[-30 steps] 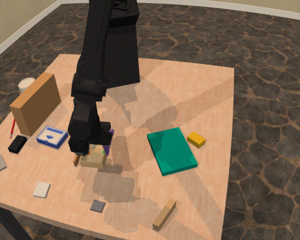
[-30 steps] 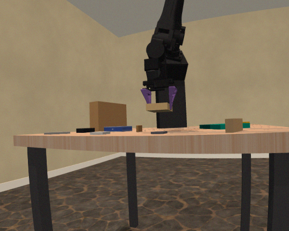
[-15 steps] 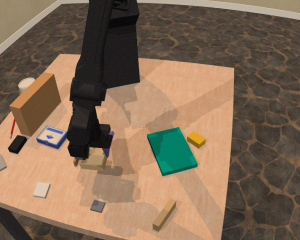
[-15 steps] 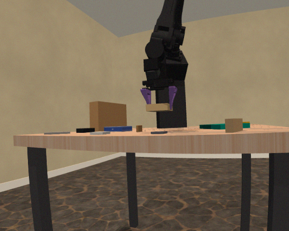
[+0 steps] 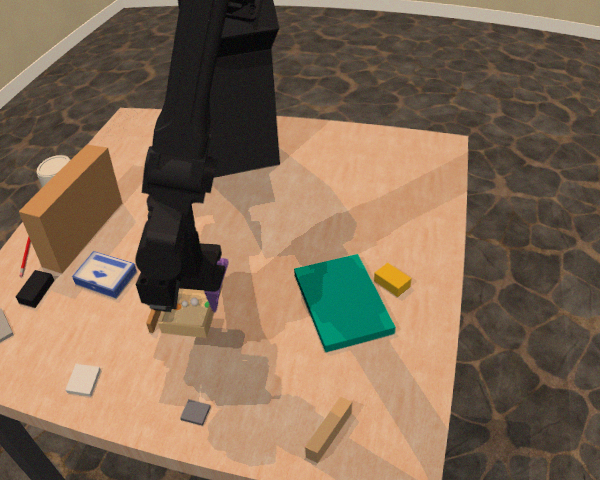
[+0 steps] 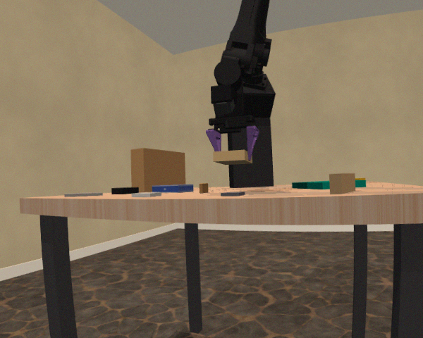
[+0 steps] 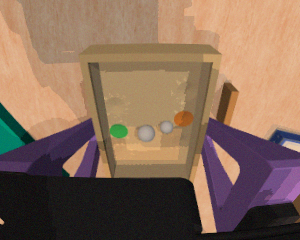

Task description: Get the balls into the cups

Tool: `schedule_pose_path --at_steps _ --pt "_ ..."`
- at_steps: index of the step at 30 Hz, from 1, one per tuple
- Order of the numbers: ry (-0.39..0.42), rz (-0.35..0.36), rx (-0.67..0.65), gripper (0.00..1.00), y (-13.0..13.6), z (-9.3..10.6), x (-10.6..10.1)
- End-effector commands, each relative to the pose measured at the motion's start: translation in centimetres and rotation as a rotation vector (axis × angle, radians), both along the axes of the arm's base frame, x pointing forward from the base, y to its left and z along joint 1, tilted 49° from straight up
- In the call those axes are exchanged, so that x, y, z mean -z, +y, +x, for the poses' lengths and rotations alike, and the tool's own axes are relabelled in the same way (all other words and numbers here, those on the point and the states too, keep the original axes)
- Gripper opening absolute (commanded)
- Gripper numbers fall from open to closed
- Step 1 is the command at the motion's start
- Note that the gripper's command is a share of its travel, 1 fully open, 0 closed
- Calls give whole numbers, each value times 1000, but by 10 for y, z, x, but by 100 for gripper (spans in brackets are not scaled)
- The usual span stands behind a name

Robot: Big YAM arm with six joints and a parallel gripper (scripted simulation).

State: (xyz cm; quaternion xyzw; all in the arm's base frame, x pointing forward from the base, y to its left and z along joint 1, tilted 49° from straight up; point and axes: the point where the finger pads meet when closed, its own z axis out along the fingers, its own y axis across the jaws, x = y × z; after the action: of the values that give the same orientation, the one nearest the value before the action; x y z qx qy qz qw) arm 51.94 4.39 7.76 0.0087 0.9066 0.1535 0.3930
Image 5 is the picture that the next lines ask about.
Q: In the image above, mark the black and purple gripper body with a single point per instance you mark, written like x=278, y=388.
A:
x=211, y=254

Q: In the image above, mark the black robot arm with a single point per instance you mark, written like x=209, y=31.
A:
x=182, y=130

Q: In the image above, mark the green flat rectangular block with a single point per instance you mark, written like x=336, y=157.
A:
x=343, y=302

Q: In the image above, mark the yellow rectangular block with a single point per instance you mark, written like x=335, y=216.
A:
x=392, y=279

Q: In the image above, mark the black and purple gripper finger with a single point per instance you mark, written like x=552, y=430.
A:
x=211, y=296

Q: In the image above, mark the blue and white flat box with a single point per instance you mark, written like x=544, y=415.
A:
x=104, y=274

